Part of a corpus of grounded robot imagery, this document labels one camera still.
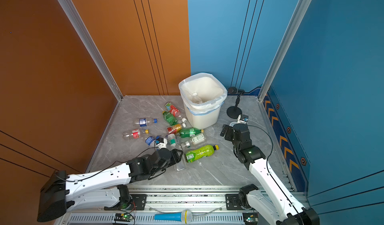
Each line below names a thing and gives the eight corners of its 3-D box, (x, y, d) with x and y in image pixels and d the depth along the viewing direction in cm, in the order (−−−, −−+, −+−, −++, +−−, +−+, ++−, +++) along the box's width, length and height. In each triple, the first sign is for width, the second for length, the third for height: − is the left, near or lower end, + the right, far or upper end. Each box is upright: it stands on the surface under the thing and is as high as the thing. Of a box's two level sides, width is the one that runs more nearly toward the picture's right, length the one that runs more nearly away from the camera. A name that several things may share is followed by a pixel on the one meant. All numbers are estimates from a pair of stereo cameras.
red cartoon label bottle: (164, 108, 114) (163, 104, 110) (169, 105, 116) (168, 100, 112) (182, 124, 105) (182, 120, 101) (187, 120, 107) (187, 116, 103)
